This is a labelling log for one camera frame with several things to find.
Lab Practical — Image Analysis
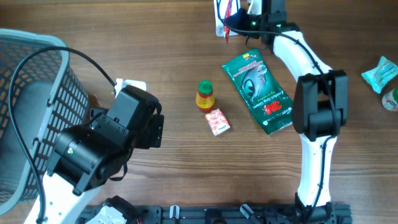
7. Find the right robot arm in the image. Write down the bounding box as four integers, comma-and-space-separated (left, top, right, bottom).
221, 1, 350, 223

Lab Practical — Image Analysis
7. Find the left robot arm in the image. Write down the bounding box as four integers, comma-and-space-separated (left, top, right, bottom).
31, 85, 164, 223

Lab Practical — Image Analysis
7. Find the green lid white jar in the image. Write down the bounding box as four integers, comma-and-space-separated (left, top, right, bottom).
382, 88, 398, 112

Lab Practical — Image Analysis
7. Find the red sriracha sauce bottle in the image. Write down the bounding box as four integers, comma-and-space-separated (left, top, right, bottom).
195, 80, 215, 113

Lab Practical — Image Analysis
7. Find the red sachet stick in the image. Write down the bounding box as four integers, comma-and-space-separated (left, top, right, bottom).
223, 0, 233, 44

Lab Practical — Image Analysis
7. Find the red white tissue pack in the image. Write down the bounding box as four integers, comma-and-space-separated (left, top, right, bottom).
205, 109, 231, 136

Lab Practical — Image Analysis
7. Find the teal tissue pack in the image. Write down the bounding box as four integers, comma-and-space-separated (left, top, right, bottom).
361, 56, 397, 94

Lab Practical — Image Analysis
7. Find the grey plastic basket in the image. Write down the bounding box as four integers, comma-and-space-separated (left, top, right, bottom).
1, 29, 90, 214

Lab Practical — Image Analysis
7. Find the green glove package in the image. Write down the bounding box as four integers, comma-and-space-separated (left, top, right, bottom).
221, 49, 293, 134

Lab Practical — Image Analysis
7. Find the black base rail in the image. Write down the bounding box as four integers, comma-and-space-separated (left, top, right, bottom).
75, 196, 353, 224

